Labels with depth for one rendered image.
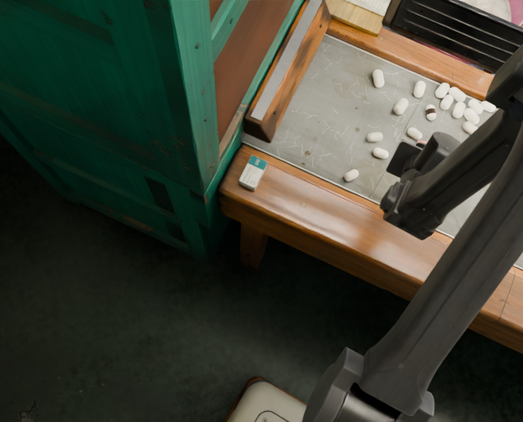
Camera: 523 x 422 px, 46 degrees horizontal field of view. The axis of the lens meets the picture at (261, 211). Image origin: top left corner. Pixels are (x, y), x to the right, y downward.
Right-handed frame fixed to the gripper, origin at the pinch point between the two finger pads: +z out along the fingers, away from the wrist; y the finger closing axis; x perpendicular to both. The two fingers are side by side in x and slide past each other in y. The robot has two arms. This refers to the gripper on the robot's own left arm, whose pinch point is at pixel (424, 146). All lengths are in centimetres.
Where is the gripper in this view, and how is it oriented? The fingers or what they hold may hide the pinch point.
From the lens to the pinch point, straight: 117.9
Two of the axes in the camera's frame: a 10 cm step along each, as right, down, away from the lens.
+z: 3.0, -5.0, 8.2
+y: -9.0, -4.2, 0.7
